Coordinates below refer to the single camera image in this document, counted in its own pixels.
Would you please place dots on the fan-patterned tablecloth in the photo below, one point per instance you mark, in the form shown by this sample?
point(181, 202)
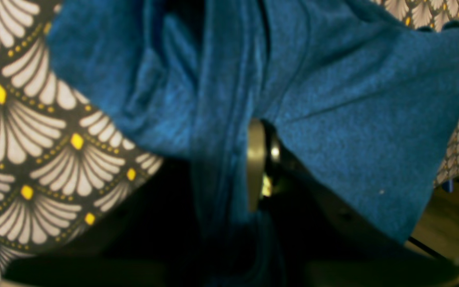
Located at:
point(64, 164)

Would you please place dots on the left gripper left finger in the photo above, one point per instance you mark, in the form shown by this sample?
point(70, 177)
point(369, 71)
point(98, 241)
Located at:
point(149, 240)

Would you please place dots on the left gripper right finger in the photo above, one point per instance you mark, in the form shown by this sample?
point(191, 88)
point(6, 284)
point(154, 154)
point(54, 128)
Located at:
point(325, 242)

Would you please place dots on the blue long-sleeve T-shirt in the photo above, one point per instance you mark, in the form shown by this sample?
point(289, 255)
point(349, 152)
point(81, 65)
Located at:
point(366, 103)

